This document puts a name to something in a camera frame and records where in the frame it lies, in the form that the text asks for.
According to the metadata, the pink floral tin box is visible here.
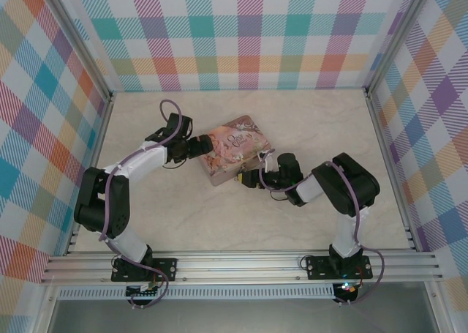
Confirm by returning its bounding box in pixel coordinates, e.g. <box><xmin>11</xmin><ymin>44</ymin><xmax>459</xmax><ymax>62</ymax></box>
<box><xmin>198</xmin><ymin>114</ymin><xmax>276</xmax><ymax>187</ymax></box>

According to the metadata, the small circuit board with lights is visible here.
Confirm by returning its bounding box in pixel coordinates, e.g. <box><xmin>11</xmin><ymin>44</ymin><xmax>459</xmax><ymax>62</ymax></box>
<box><xmin>333</xmin><ymin>280</ymin><xmax>360</xmax><ymax>296</ymax></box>

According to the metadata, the grey metal panel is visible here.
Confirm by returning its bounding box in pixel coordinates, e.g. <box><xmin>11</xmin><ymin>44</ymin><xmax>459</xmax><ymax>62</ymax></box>
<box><xmin>46</xmin><ymin>297</ymin><xmax>440</xmax><ymax>333</ymax></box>

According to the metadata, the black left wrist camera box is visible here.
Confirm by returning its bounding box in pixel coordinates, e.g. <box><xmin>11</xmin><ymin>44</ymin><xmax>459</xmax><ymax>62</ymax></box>
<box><xmin>166</xmin><ymin>113</ymin><xmax>194</xmax><ymax>138</ymax></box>

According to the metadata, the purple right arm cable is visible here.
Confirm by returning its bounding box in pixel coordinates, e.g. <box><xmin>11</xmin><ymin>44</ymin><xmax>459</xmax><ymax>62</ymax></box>
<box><xmin>258</xmin><ymin>158</ymin><xmax>385</xmax><ymax>307</ymax></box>

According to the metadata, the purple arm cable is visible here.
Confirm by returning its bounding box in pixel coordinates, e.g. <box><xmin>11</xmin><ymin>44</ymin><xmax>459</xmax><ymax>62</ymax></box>
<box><xmin>258</xmin><ymin>158</ymin><xmax>385</xmax><ymax>307</ymax></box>
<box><xmin>98</xmin><ymin>99</ymin><xmax>184</xmax><ymax>310</ymax></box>

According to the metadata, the wide aluminium base rail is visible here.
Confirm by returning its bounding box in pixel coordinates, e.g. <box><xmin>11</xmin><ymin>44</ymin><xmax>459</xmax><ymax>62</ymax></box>
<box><xmin>39</xmin><ymin>250</ymin><xmax>444</xmax><ymax>285</ymax></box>

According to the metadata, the aluminium side rail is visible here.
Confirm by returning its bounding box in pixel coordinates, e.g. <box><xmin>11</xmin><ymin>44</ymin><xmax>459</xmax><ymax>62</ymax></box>
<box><xmin>364</xmin><ymin>86</ymin><xmax>418</xmax><ymax>252</ymax></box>
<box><xmin>64</xmin><ymin>91</ymin><xmax>116</xmax><ymax>256</ymax></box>

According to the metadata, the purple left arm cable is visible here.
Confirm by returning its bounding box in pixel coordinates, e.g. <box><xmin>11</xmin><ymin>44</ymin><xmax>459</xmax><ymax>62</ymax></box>
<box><xmin>98</xmin><ymin>99</ymin><xmax>184</xmax><ymax>310</ymax></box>

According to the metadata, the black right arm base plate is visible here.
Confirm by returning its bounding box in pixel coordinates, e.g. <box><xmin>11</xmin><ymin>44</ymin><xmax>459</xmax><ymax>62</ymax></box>
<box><xmin>304</xmin><ymin>255</ymin><xmax>374</xmax><ymax>281</ymax></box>

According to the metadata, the white slotted cable duct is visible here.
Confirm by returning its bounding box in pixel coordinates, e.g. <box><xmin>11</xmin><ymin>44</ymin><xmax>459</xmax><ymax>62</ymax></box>
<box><xmin>57</xmin><ymin>283</ymin><xmax>336</xmax><ymax>301</ymax></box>

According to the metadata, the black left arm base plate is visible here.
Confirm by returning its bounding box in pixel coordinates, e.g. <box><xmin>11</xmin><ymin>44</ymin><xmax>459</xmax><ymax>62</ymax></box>
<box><xmin>110</xmin><ymin>257</ymin><xmax>178</xmax><ymax>283</ymax></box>

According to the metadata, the aluminium frame post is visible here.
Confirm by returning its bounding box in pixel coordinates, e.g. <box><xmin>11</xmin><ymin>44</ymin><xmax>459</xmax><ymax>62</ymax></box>
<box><xmin>42</xmin><ymin>0</ymin><xmax>115</xmax><ymax>99</ymax></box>
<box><xmin>364</xmin><ymin>0</ymin><xmax>429</xmax><ymax>97</ymax></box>

